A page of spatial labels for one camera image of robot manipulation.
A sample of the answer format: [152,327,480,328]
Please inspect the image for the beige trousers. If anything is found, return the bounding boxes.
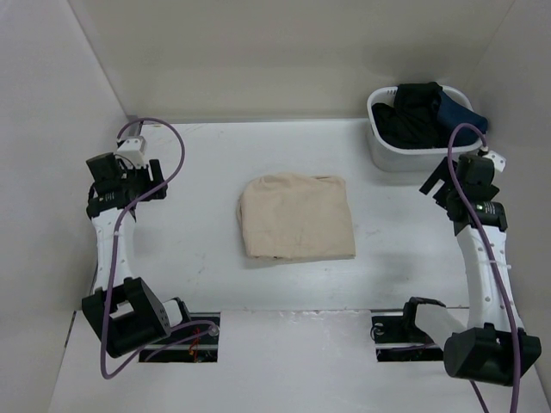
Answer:
[237,173,356,262]

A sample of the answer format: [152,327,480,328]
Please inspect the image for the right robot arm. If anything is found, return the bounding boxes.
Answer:
[399,154,542,386]

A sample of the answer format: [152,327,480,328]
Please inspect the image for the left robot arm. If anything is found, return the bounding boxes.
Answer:
[82,153,193,358]

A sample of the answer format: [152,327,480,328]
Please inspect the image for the black trousers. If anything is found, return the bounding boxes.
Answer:
[372,82,443,150]

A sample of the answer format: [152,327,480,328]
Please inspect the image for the navy blue trousers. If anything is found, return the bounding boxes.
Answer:
[435,91,488,147]

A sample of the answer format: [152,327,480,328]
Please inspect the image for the white laundry basket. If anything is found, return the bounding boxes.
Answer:
[367,84,476,172]

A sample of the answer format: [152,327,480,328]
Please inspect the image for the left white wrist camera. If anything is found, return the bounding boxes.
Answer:
[115,136,146,169]

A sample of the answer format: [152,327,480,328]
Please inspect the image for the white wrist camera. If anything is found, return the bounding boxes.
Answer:
[115,136,146,169]
[482,151,506,175]

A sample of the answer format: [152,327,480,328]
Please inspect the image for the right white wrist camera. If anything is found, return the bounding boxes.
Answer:
[482,151,506,175]

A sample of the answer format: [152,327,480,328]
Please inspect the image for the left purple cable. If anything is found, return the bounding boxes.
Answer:
[99,118,219,380]

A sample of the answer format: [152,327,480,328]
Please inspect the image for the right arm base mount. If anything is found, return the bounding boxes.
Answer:
[369,311,443,362]

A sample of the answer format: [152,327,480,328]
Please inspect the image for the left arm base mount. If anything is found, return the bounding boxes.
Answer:
[139,312,220,364]

